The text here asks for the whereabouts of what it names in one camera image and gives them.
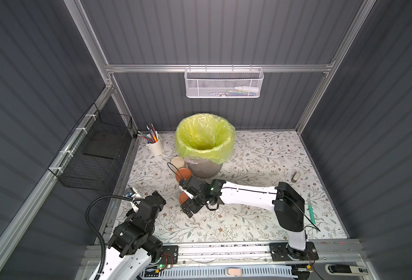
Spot oatmeal jar with terracotta lid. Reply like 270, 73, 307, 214
179, 192, 190, 207

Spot grey bin with green bag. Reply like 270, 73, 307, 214
174, 113, 236, 179

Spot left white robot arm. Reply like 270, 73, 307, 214
85, 191, 166, 280

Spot oatmeal jar with beige lid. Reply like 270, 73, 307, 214
170, 156, 186, 169

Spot white pen cup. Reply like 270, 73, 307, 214
145, 138, 164, 156

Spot pens in cup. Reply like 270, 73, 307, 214
137, 123, 159, 144

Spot small beige object on table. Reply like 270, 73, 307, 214
291, 171, 301, 183

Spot green pen on table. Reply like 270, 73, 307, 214
307, 199, 316, 225

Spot white tube in basket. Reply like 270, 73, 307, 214
235, 86, 260, 94

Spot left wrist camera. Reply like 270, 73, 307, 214
123, 187, 142, 203

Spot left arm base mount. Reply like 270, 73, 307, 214
151, 245, 179, 267

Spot black wire side basket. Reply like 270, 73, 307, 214
49, 108, 133, 191

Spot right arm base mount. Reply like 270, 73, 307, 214
269, 241, 319, 261

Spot white wire wall basket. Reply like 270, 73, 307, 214
184, 67, 264, 99

